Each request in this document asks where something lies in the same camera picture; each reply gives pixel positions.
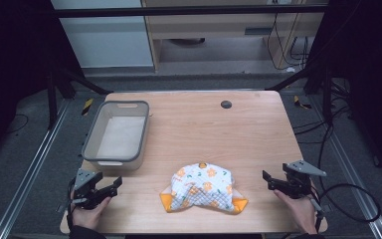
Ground light wooden shelf unit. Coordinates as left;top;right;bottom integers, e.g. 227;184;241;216
141;0;329;73

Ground person's left hand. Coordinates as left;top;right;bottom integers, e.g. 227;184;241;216
71;194;112;231

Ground white bin with grey rim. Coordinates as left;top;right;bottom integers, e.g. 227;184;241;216
81;100;150;172

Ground person's right hand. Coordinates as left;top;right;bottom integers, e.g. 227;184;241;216
273;188;318;235

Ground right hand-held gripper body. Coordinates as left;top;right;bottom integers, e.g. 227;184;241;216
282;159;327;200

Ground white cabinet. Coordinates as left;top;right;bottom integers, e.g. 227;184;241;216
50;0;155;70

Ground black hanging cables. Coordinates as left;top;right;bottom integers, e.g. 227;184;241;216
266;13;311;72

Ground white floral quilted cloth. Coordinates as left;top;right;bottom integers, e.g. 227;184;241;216
159;161;250;215

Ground black horizontal frame bar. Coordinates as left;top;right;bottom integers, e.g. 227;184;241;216
51;4;327;19

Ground black metal stand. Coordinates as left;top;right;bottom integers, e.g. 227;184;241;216
44;59;113;131
267;61;336;125

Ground black floor cables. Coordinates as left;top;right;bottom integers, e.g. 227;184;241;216
292;78;356;173

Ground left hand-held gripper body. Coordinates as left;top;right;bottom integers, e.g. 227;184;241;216
74;168;104;211

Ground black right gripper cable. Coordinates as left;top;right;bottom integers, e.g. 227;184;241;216
307;183;382;233

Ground aluminium floor rail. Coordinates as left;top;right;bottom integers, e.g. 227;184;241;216
0;99;72;239
306;96;382;239

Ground yellow black tape strip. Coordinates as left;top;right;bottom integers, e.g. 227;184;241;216
292;95;312;111
81;98;95;117

